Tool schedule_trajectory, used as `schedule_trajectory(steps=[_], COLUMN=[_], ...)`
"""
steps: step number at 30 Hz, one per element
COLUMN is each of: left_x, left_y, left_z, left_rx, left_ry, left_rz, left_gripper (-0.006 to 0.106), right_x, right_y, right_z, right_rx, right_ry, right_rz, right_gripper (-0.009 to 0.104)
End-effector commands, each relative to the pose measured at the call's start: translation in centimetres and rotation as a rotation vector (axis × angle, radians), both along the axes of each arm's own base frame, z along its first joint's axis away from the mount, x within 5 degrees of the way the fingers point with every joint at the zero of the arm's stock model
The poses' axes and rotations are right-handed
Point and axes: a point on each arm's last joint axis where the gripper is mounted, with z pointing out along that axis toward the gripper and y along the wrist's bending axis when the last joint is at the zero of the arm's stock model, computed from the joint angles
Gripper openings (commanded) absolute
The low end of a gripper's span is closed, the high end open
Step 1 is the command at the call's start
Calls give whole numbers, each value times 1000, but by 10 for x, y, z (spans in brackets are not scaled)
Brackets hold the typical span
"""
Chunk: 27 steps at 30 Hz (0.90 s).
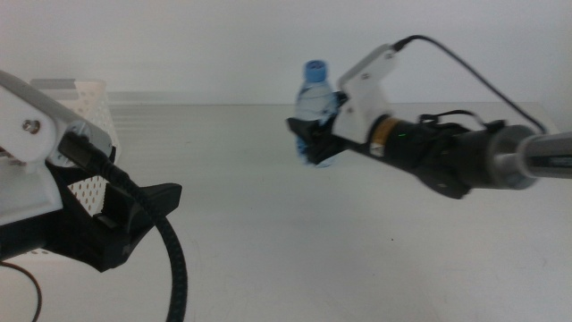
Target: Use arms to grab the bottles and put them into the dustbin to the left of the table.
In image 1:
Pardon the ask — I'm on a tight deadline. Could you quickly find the thin black right wire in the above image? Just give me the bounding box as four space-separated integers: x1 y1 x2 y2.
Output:
418 109 486 131

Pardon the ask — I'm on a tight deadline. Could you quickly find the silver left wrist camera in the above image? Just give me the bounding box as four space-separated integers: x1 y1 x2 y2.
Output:
0 69 115 167

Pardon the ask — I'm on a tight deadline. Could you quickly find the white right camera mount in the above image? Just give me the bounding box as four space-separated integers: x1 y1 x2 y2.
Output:
332 43 399 144

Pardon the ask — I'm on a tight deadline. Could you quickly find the black braided left camera cable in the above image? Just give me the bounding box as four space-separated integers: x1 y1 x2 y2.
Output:
57 131 189 322

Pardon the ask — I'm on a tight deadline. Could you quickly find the thin black left wire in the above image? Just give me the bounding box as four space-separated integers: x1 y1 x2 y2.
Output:
0 261 43 322

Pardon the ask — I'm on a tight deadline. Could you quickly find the white perforated plastic basket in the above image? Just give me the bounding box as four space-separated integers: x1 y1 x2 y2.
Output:
21 79 121 257

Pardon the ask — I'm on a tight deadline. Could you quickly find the black right camera cable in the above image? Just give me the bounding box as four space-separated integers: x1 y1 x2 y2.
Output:
391 34 549 135

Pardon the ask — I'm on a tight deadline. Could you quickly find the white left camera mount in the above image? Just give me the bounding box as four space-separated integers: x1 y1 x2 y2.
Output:
0 84 63 227

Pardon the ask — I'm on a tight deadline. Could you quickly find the thin black wire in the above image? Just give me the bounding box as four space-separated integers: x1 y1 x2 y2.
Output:
418 109 486 131
0 261 43 322

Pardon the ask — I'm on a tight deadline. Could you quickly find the clear water bottle blue cap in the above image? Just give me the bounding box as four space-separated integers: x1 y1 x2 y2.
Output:
293 60 341 167

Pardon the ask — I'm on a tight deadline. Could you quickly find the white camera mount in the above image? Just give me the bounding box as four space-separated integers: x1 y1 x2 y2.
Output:
0 84 63 227
332 43 399 144

